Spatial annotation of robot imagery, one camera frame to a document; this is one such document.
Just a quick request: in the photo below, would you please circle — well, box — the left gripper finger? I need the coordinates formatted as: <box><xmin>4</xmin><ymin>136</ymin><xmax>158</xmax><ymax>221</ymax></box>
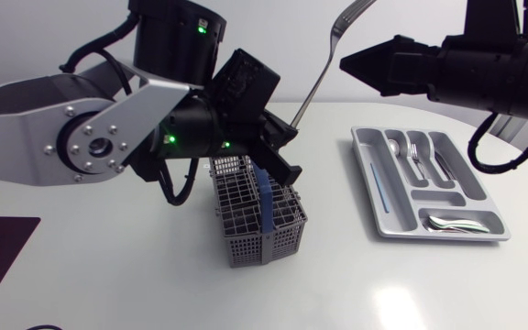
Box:
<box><xmin>261</xmin><ymin>111</ymin><xmax>300</xmax><ymax>149</ymax></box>
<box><xmin>247</xmin><ymin>142</ymin><xmax>303</xmax><ymax>187</ymax></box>

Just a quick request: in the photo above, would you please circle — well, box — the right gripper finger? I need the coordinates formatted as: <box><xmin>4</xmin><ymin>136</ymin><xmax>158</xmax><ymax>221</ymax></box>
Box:
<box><xmin>339</xmin><ymin>37</ymin><xmax>396</xmax><ymax>95</ymax></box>

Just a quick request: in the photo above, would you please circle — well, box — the steel fork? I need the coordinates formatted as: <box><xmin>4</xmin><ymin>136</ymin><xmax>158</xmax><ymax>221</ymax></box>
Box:
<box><xmin>290</xmin><ymin>0</ymin><xmax>378</xmax><ymax>130</ymax></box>
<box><xmin>409</xmin><ymin>142</ymin><xmax>430</xmax><ymax>181</ymax></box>

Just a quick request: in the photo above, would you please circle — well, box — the grey cutlery basket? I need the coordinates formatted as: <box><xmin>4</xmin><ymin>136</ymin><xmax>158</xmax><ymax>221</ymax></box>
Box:
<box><xmin>208</xmin><ymin>154</ymin><xmax>309</xmax><ymax>269</ymax></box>

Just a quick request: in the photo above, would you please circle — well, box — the grey cutlery tray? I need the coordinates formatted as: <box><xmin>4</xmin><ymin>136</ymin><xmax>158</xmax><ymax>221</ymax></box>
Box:
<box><xmin>350</xmin><ymin>126</ymin><xmax>512</xmax><ymax>243</ymax></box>

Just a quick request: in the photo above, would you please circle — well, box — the steel spoon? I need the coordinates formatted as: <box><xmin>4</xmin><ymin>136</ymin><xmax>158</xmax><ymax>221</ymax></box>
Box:
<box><xmin>423</xmin><ymin>221</ymin><xmax>467</xmax><ymax>235</ymax></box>
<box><xmin>428</xmin><ymin>214</ymin><xmax>491</xmax><ymax>234</ymax></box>
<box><xmin>386</xmin><ymin>138</ymin><xmax>427</xmax><ymax>184</ymax></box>

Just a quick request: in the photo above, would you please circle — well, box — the steel knife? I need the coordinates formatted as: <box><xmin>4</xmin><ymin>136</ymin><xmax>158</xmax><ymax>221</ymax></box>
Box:
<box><xmin>433</xmin><ymin>149</ymin><xmax>457</xmax><ymax>182</ymax></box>

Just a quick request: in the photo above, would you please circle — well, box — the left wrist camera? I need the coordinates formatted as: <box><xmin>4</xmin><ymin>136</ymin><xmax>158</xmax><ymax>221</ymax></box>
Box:
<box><xmin>206</xmin><ymin>48</ymin><xmax>281</xmax><ymax>135</ymax></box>

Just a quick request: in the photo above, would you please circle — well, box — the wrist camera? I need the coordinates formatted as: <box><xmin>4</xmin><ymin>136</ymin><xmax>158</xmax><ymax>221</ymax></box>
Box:
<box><xmin>206</xmin><ymin>48</ymin><xmax>281</xmax><ymax>135</ymax></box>
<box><xmin>442</xmin><ymin>0</ymin><xmax>524</xmax><ymax>50</ymax></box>

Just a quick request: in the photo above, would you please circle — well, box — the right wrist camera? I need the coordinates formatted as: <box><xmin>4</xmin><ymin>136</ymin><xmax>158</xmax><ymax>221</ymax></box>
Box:
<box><xmin>442</xmin><ymin>0</ymin><xmax>524</xmax><ymax>50</ymax></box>

